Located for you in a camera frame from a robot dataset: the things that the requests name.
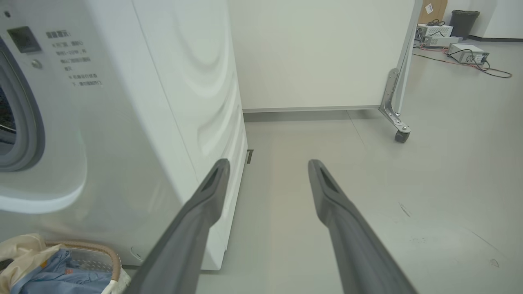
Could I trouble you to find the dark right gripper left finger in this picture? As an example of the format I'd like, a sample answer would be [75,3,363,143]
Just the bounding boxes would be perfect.
[123,158,231,294]

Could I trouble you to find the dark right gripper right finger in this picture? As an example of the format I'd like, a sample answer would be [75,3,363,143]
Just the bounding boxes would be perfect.
[307,159,418,294]

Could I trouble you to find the blue cartoon print garment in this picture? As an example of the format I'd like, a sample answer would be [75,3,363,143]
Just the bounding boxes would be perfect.
[10,248,114,294]

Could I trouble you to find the cream fabric garment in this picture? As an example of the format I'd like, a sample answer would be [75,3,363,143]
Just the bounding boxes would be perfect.
[0,233,63,294]

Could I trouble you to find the cream perforated basket brown rim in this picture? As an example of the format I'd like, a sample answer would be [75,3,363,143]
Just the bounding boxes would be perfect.
[44,240,132,294]

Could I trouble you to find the white front-load washing machine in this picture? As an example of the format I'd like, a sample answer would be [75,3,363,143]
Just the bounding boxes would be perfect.
[0,0,249,271]

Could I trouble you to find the metal leg with caster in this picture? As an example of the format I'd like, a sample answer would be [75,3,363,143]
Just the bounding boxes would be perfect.
[378,0,424,144]

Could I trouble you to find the white partition board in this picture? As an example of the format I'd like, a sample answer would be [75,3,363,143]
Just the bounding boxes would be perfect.
[228,0,424,114]

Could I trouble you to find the flat grey electronic unit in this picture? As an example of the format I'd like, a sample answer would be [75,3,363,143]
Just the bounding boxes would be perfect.
[421,36,463,48]

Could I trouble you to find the white bench power unit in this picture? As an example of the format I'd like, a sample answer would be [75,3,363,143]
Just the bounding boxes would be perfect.
[447,43,490,65]

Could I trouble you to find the white vented electronic box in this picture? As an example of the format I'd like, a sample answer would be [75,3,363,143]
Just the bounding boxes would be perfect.
[416,23,454,38]

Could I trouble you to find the dark grey trash bin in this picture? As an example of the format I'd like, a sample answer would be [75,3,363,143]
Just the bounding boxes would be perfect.
[449,10,481,40]

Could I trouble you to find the brown cardboard box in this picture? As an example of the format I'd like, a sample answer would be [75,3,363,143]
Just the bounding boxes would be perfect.
[418,0,448,25]

